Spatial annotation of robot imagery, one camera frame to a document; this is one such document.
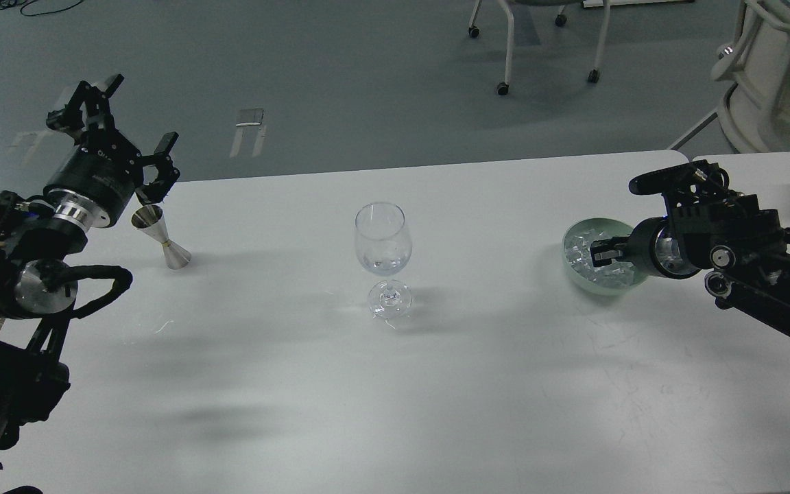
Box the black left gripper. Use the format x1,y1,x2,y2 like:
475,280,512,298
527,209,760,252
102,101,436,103
42,74,180,228

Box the green bowl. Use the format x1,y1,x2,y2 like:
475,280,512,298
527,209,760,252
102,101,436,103
562,217,648,296

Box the white office chair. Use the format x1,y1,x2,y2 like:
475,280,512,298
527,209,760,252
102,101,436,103
671,1,790,153

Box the white rolling chair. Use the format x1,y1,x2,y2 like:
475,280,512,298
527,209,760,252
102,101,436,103
466,1,614,97

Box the steel double jigger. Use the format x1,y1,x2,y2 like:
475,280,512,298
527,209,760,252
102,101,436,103
131,205,192,270

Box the clear wine glass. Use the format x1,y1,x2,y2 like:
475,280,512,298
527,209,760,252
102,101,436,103
354,201,414,320

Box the black floor cables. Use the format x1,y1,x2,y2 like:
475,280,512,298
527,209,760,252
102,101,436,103
0,0,87,30

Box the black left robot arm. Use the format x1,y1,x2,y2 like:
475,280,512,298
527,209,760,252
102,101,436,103
0,74,180,470

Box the pile of ice cubes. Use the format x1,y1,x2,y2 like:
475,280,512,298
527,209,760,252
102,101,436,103
564,228,636,289

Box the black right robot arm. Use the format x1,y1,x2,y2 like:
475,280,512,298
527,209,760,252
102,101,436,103
590,160,790,337

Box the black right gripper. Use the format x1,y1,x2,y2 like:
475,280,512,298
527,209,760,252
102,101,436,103
590,217,700,279

